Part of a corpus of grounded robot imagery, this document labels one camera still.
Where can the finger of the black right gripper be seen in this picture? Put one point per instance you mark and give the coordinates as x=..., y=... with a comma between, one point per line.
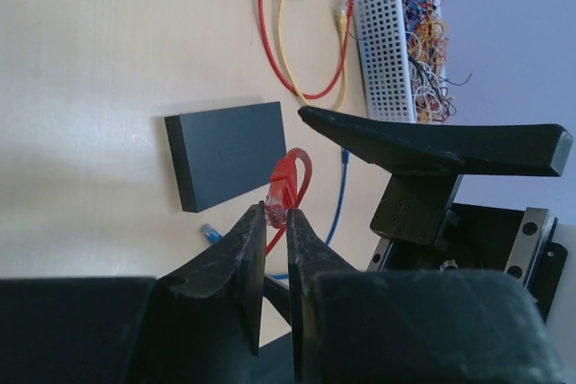
x=274, y=363
x=540, y=150

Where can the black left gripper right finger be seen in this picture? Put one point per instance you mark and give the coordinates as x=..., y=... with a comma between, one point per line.
x=409, y=326

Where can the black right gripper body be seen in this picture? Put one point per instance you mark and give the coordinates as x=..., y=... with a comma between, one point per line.
x=421, y=227

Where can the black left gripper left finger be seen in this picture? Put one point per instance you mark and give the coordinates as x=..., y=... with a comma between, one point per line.
x=198, y=324

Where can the long black network switch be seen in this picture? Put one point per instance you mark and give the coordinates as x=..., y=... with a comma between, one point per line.
x=221, y=154

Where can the white plastic wire bin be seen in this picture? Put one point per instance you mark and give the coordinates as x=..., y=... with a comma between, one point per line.
x=402, y=47

